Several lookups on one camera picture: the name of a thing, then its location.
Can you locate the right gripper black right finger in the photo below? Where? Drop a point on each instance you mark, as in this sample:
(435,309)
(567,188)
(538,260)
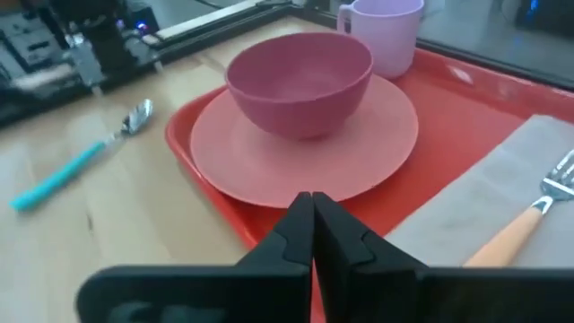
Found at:
(354,269)

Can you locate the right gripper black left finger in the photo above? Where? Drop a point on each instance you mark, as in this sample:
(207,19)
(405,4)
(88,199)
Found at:
(291,242)

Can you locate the pink round plate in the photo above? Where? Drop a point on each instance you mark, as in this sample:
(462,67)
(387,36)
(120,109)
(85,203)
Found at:
(269,170)

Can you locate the grey-pink napkin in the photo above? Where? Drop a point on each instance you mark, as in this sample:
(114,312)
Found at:
(471,193)

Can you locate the magenta plastic bowl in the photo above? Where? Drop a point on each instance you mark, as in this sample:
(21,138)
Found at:
(300,103)

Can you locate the lilac plastic mug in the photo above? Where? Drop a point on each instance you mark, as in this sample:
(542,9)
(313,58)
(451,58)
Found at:
(385,40)

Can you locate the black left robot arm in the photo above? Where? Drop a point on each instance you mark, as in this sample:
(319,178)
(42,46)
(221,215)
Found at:
(31,45)

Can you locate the red plastic tray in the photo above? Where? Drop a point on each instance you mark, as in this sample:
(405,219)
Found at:
(448,134)

